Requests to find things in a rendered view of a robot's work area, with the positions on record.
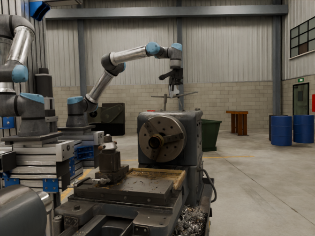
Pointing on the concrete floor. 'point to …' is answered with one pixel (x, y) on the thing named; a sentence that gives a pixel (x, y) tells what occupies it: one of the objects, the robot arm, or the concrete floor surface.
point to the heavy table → (240, 121)
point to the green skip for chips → (209, 134)
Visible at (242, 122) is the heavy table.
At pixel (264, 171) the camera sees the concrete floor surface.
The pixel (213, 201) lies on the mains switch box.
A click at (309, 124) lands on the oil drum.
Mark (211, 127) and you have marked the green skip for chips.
